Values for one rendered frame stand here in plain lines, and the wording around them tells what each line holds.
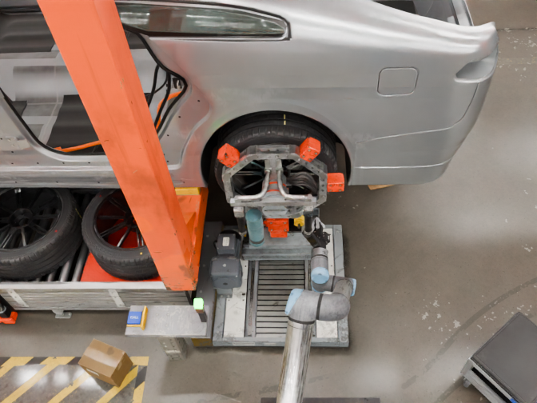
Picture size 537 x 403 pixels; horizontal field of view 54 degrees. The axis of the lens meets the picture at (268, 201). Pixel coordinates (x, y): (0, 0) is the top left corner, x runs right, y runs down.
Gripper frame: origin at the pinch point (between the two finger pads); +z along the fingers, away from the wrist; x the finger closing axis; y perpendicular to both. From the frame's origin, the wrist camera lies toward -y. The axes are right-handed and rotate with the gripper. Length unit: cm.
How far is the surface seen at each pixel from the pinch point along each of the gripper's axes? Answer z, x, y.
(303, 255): 6.6, -39.5, 29.3
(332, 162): 12.9, 28.6, -16.2
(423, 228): 37, 8, 98
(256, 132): 14, 17, -58
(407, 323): -32, -6, 84
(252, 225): -8.3, -19.7, -28.7
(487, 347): -61, 41, 83
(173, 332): -58, -66, -40
